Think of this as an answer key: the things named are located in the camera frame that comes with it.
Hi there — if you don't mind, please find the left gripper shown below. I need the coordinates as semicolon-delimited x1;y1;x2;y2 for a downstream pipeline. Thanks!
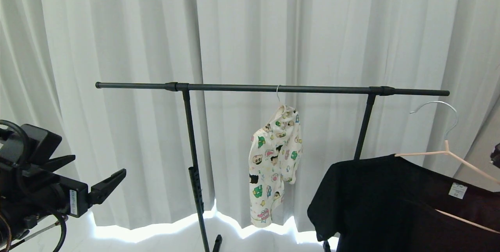
21;155;127;218

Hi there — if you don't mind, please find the cream printed garment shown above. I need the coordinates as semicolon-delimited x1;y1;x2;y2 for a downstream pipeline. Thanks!
249;105;303;228

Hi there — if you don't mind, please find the pink clothes hanger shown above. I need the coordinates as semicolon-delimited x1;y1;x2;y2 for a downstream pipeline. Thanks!
275;85;288;108
395;101;500;234

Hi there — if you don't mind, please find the black garment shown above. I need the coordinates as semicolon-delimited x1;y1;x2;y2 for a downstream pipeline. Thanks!
307;154;500;252

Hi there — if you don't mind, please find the black clothes rack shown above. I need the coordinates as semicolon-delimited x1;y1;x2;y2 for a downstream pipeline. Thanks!
95;82;450;252

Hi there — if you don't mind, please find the white curtain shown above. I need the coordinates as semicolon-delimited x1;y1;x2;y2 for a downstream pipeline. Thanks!
0;0;500;241

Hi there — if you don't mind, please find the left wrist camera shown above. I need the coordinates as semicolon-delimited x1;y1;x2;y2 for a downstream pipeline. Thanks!
20;124;63;165

